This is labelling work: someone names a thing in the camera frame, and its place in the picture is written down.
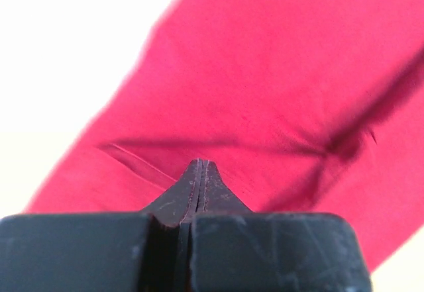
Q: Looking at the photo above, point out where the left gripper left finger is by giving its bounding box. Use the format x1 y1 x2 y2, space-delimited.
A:
1 160 202 291

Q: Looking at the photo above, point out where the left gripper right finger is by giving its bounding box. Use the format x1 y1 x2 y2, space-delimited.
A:
188 158 374 292

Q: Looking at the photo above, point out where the dark red t shirt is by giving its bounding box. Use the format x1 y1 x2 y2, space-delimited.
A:
27 0 423 269

